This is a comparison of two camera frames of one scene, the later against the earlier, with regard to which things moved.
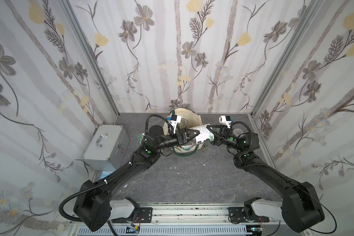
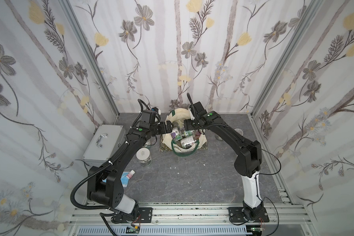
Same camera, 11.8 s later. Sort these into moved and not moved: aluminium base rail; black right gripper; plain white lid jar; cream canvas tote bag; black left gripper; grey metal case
Moved: black left gripper; black right gripper; plain white lid jar
Not moved: cream canvas tote bag; grey metal case; aluminium base rail
